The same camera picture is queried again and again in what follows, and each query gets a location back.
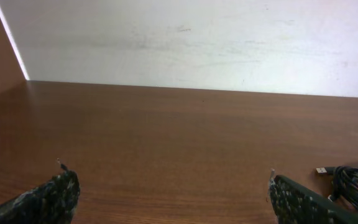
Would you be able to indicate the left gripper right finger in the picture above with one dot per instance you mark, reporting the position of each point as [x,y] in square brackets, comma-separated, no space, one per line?
[295,204]

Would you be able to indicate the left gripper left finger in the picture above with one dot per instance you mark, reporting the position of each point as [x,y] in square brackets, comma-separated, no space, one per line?
[52,202]

